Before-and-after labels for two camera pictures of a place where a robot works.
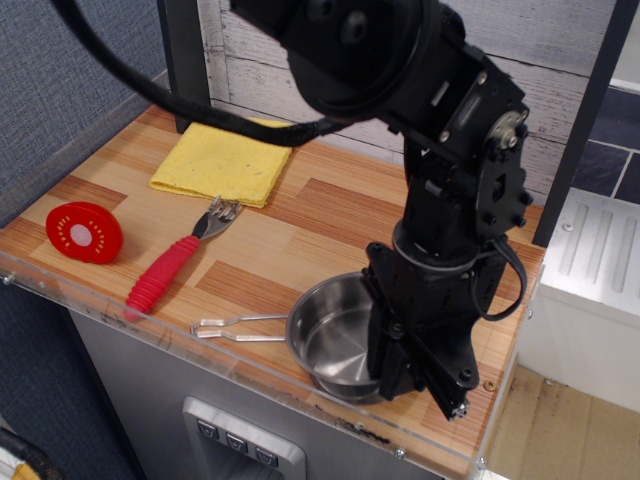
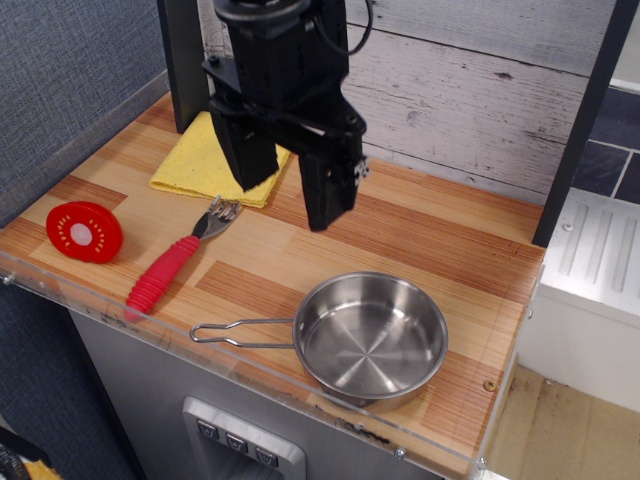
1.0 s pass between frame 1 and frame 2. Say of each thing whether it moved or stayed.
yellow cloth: stayed
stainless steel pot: stayed
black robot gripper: moved
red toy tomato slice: stayed
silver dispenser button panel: stayed
